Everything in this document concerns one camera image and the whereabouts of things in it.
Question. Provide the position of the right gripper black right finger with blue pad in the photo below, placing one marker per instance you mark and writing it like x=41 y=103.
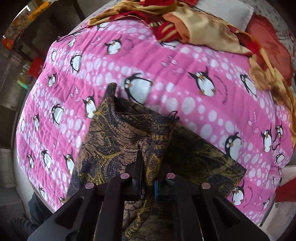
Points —
x=167 y=187

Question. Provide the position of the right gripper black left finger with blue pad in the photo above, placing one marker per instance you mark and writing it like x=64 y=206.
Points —
x=134 y=187

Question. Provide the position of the dark paisley patterned garment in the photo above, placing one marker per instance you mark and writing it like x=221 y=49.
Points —
x=120 y=131

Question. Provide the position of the pink penguin print blanket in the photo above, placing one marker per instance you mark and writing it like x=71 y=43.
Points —
x=211 y=90

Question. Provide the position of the red and gold quilt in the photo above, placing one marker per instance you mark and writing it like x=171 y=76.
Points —
x=175 y=20

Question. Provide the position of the white pillow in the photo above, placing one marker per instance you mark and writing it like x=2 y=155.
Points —
x=235 y=13

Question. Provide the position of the floral print bed sheet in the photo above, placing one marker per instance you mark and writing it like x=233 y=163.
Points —
x=283 y=23

